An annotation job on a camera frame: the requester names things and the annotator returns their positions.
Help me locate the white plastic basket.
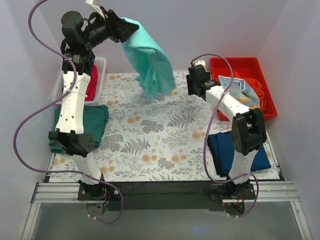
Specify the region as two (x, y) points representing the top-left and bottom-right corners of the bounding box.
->
(52, 57), (107, 106)

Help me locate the orange shirt in bin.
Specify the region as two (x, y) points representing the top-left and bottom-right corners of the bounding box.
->
(234, 71), (267, 112)

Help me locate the folded dark green shirt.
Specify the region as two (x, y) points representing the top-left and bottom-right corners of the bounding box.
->
(49, 105), (109, 154)

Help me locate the aluminium mounting rail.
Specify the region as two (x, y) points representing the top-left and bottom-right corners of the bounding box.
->
(21, 180), (312, 240)

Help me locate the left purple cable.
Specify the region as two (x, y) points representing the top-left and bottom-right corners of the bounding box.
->
(12, 0), (125, 224)

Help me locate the purple cable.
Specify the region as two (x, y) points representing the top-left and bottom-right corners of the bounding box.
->
(12, 0), (125, 224)
(190, 53), (262, 221)

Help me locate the magenta shirt in basket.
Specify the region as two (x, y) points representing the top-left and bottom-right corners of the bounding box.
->
(85, 64), (99, 102)

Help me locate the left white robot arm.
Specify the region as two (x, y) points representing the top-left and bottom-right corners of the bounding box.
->
(48, 6), (139, 200)

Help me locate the folded navy blue shirt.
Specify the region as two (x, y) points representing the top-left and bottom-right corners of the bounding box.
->
(207, 131), (271, 177)

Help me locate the red plastic bin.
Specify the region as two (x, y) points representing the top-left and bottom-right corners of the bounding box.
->
(210, 57), (277, 121)

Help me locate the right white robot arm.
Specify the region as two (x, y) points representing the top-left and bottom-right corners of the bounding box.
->
(186, 64), (267, 200)

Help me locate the turquoise t shirt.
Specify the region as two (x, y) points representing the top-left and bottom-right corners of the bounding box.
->
(121, 17), (176, 98)

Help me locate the patterned light blue shirt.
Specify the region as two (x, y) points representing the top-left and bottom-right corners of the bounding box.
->
(228, 77), (260, 109)

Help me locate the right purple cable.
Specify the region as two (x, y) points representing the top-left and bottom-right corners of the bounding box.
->
(190, 53), (262, 221)

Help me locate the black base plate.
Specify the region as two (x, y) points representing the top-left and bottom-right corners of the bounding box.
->
(77, 180), (256, 211)

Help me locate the floral table mat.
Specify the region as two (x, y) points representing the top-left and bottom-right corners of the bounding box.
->
(48, 71), (280, 183)

